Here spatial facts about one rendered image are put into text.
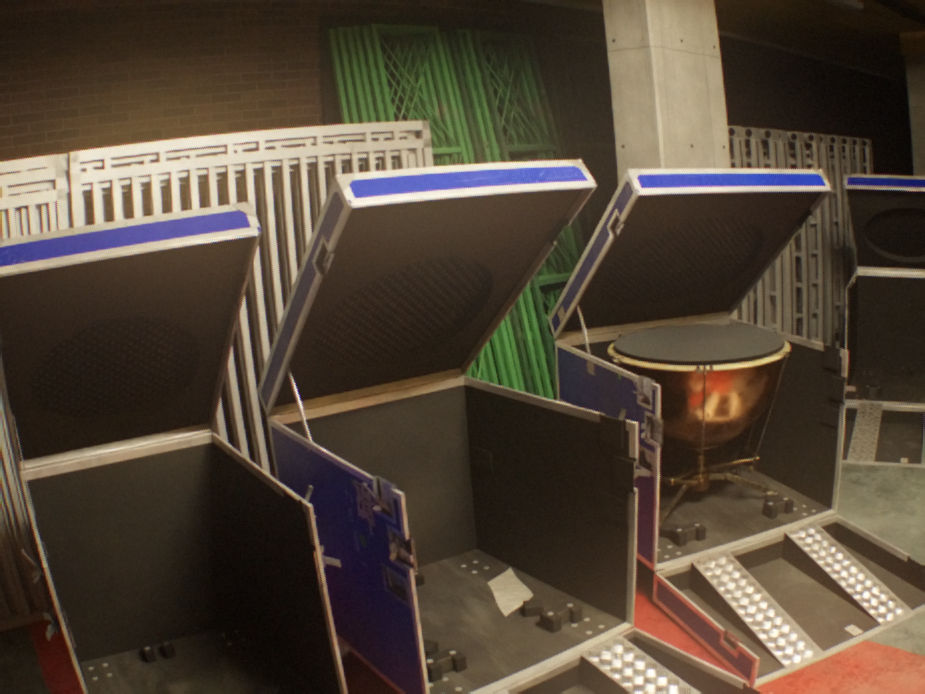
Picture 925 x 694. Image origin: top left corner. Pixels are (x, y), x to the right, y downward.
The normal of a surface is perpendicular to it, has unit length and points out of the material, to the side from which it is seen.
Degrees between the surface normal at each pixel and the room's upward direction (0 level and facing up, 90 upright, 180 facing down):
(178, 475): 90
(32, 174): 87
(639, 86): 90
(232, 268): 136
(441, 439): 90
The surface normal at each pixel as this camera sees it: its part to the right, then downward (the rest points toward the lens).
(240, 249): 0.45, 0.79
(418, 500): 0.58, 0.11
